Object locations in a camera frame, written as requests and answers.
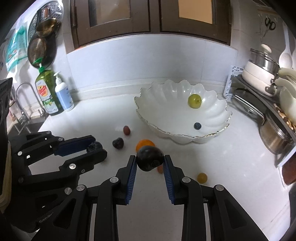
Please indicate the blueberry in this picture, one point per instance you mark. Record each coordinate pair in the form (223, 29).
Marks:
(94, 146)
(197, 126)

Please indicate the red grape left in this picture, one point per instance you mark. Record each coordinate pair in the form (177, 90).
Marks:
(126, 130)

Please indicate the red grape tomato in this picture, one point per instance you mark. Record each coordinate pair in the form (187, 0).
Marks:
(160, 169)

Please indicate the round perforated steamer plate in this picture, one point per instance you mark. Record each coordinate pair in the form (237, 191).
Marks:
(50, 10)

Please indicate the chrome faucet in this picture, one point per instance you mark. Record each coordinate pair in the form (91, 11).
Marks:
(28, 102)

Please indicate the white spoon left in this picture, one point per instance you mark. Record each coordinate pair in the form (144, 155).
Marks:
(285, 59)

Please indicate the black strainer pan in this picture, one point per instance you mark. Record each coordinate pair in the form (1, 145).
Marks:
(44, 48)

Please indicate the jar of orange preserve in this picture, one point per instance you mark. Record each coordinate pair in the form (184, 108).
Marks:
(289, 170)

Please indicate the dark wooden window frame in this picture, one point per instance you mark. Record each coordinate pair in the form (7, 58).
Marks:
(93, 21)

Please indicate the stainless steel pot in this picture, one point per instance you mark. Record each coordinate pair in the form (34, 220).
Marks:
(274, 136)

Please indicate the glass lid under shelf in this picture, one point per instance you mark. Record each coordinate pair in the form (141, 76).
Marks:
(249, 104)

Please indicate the white scalloped bowl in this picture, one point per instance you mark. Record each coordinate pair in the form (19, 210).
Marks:
(164, 109)

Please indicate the brass ladle bowl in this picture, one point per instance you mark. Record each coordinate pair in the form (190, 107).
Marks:
(45, 25)

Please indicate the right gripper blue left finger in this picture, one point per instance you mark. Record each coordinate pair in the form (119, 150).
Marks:
(126, 176)

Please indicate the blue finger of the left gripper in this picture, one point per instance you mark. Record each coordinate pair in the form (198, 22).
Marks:
(74, 145)
(83, 163)

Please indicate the green dish soap bottle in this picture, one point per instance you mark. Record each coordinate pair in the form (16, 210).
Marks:
(45, 86)

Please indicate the orange mandarin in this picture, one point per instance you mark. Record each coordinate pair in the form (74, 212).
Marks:
(142, 143)

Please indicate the white corner shelf rack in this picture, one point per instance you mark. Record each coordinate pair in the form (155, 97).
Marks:
(234, 81)

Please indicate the green apple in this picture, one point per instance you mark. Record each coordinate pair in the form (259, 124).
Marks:
(194, 101)

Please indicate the wooden bead trivet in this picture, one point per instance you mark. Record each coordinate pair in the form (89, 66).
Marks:
(284, 117)

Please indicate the cream kettle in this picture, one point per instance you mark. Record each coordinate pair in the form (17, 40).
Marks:
(286, 80)

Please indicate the steel sink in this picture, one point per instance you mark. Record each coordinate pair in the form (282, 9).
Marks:
(32, 126)

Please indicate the black scissors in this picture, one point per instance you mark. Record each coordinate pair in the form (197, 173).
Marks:
(270, 25)

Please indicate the white pump bottle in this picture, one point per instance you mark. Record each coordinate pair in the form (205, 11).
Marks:
(63, 93)

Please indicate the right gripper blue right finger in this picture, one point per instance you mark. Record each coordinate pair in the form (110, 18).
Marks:
(173, 178)

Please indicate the large dark plum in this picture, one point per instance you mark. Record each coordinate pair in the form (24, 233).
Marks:
(149, 157)

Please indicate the yellow grape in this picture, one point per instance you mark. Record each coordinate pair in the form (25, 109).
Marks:
(202, 178)

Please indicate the teal plastic bag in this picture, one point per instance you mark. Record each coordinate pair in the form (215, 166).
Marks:
(17, 48)

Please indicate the cream pot with glass lid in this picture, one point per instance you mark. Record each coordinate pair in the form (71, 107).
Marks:
(260, 70)

